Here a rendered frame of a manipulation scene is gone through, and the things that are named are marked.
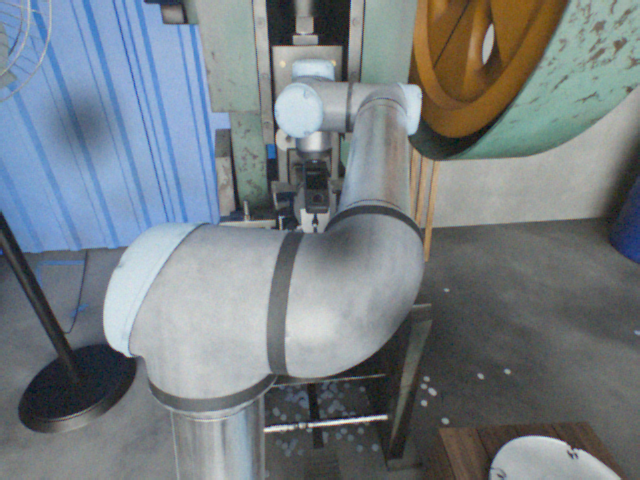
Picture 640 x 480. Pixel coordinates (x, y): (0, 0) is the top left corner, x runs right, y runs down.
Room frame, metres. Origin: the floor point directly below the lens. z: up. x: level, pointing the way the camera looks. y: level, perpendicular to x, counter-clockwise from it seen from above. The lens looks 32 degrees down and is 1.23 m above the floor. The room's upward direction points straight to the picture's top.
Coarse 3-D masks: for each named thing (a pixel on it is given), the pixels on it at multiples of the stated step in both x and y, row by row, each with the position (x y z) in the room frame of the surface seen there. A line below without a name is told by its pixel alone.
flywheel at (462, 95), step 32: (448, 0) 1.15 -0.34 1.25; (480, 0) 0.92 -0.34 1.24; (512, 0) 0.80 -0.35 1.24; (544, 0) 0.66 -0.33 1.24; (416, 32) 1.19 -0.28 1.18; (448, 32) 1.05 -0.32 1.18; (480, 32) 0.93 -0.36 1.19; (512, 32) 0.78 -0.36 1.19; (544, 32) 0.63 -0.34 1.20; (416, 64) 1.14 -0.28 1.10; (448, 64) 1.01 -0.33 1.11; (480, 64) 0.91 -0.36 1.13; (512, 64) 0.69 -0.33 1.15; (448, 96) 0.98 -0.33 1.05; (480, 96) 0.84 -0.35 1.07; (512, 96) 0.67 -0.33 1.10; (448, 128) 0.88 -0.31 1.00; (480, 128) 0.74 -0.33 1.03
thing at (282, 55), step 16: (272, 48) 0.81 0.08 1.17; (288, 48) 0.81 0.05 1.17; (304, 48) 0.82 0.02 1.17; (320, 48) 0.82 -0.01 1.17; (336, 48) 0.82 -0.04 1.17; (272, 64) 0.81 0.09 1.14; (288, 64) 0.81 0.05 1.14; (336, 64) 0.82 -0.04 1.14; (272, 80) 0.81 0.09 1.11; (288, 80) 0.81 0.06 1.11; (336, 80) 0.83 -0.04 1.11; (272, 96) 0.81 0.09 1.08; (288, 144) 0.80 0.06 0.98; (336, 144) 0.83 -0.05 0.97; (288, 160) 0.79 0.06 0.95; (336, 160) 0.83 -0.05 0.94; (288, 176) 0.79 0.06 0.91; (336, 176) 0.83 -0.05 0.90
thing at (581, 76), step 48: (576, 0) 0.54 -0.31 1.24; (624, 0) 0.55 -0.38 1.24; (576, 48) 0.56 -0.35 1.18; (624, 48) 0.57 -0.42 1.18; (528, 96) 0.59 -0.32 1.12; (576, 96) 0.60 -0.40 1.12; (624, 96) 0.61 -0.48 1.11; (432, 144) 0.97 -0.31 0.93; (480, 144) 0.67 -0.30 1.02; (528, 144) 0.69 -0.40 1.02
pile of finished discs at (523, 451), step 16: (512, 448) 0.47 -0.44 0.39; (528, 448) 0.47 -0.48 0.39; (544, 448) 0.47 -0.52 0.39; (560, 448) 0.47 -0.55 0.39; (496, 464) 0.44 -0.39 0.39; (512, 464) 0.44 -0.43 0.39; (528, 464) 0.44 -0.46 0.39; (544, 464) 0.44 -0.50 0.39; (560, 464) 0.44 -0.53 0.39; (576, 464) 0.44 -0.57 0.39; (592, 464) 0.44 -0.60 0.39
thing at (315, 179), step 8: (304, 168) 0.69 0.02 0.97; (312, 168) 0.69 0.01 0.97; (320, 168) 0.69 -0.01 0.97; (304, 176) 0.68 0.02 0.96; (312, 176) 0.67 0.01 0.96; (320, 176) 0.67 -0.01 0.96; (304, 184) 0.66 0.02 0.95; (312, 184) 0.66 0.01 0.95; (320, 184) 0.66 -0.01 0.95; (304, 192) 0.65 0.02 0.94; (312, 192) 0.64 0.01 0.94; (320, 192) 0.64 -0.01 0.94; (328, 192) 0.64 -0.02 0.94; (304, 200) 0.64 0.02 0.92; (312, 200) 0.62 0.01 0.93; (320, 200) 0.62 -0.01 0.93; (328, 200) 0.63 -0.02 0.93; (312, 208) 0.61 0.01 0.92; (320, 208) 0.61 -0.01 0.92; (328, 208) 0.62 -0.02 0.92
